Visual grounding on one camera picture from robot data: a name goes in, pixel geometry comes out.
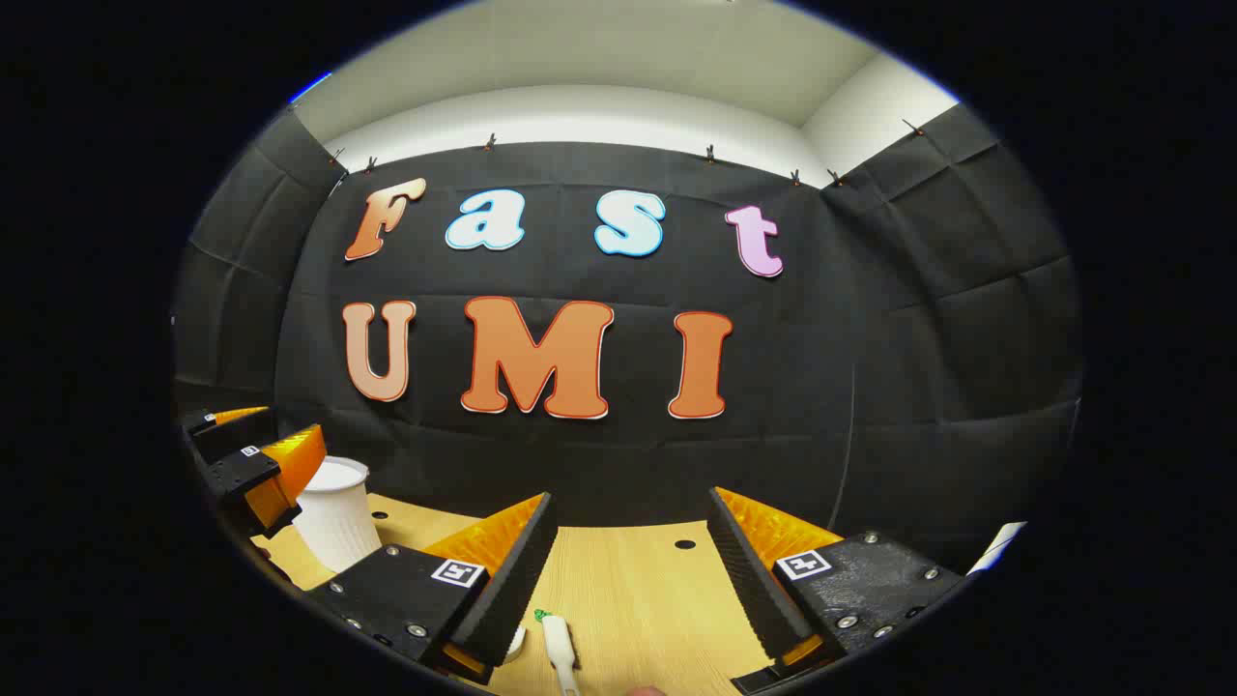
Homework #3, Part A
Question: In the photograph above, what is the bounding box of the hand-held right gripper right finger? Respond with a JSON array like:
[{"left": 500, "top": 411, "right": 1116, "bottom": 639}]
[{"left": 707, "top": 486, "right": 967, "bottom": 695}]

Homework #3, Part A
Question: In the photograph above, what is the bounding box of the row of backdrop clips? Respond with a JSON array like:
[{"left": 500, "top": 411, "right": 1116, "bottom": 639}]
[{"left": 329, "top": 118, "right": 924, "bottom": 187}]

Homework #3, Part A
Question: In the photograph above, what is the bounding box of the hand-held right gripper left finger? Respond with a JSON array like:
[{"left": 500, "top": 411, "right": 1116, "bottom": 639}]
[{"left": 307, "top": 491, "right": 560, "bottom": 685}]

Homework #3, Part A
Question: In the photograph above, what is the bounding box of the small white broom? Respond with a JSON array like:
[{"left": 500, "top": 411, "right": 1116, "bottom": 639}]
[{"left": 539, "top": 615, "right": 583, "bottom": 696}]

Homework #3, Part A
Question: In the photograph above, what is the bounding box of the white ribbed cup garbage bin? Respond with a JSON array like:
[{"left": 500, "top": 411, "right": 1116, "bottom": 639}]
[{"left": 290, "top": 456, "right": 384, "bottom": 573}]

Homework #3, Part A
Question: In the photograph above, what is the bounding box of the wooden desktop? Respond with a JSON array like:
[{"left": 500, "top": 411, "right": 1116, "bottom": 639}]
[{"left": 253, "top": 493, "right": 832, "bottom": 696}]

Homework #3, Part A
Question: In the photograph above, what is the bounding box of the white sheet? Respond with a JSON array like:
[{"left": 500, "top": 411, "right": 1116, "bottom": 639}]
[{"left": 966, "top": 522, "right": 1027, "bottom": 576}]

